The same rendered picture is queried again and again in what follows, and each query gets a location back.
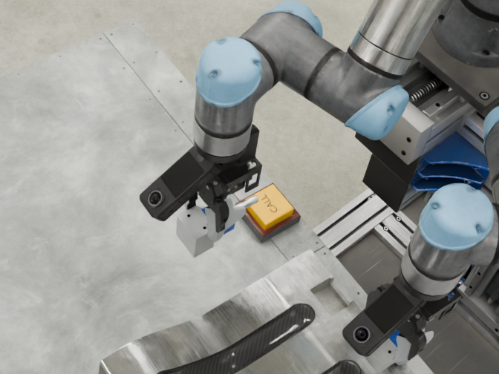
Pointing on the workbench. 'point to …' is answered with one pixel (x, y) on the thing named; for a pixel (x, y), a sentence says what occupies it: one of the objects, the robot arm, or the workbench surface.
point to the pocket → (330, 297)
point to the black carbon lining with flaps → (261, 346)
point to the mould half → (132, 366)
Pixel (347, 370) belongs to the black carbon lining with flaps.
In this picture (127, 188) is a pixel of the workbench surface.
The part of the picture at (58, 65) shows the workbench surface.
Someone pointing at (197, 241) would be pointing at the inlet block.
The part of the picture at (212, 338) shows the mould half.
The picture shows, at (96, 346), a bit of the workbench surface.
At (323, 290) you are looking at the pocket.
